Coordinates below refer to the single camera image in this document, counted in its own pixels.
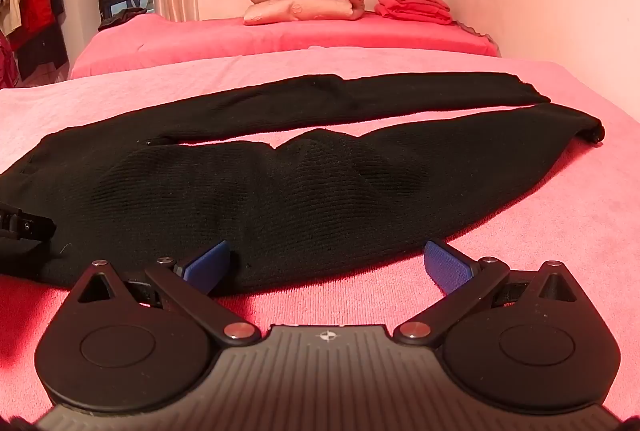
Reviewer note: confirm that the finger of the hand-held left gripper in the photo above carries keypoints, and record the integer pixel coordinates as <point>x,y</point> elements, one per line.
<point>27,225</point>

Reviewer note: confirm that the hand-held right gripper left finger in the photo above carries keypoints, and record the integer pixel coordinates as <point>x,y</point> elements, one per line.
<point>207,267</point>

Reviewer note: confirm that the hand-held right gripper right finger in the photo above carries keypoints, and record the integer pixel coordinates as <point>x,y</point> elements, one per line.
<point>446,267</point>

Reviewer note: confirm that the black pants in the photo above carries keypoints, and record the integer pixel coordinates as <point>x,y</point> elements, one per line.
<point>310,191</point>

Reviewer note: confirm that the pink fleece blanket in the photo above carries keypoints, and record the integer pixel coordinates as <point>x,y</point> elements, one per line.
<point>540,221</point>

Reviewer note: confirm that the dark red hanging garment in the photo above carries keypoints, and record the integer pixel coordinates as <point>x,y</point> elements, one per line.
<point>7,61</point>

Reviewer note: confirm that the red hanging jacket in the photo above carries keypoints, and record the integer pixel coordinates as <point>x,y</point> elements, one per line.
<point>36,1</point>

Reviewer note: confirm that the dark cloth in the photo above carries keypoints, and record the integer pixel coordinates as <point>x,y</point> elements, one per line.
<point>122,18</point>

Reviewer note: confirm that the red bed sheet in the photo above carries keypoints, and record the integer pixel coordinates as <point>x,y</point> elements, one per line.
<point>280,38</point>

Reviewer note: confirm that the folded red blanket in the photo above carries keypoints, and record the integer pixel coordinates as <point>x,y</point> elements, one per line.
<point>412,6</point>

